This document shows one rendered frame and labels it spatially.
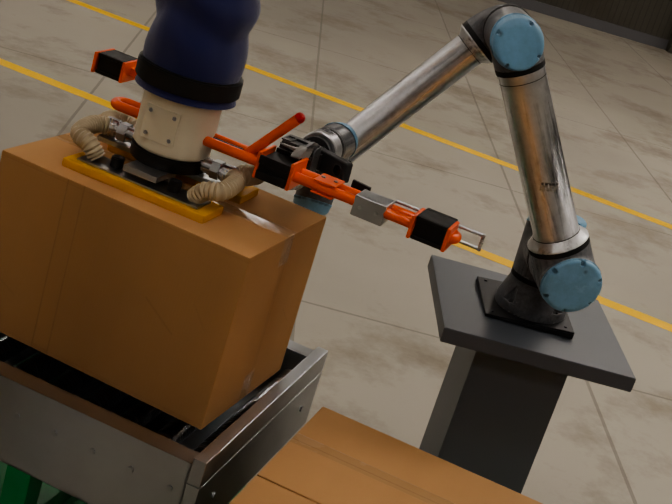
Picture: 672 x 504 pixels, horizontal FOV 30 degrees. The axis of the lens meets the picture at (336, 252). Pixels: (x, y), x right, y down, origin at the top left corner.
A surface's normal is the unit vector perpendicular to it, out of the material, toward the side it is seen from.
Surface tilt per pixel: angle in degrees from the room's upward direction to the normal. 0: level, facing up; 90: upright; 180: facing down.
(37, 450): 90
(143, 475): 90
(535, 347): 0
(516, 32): 85
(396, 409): 0
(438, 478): 0
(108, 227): 90
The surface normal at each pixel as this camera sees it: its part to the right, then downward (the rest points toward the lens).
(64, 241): -0.37, 0.23
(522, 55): 0.03, 0.28
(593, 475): 0.28, -0.90
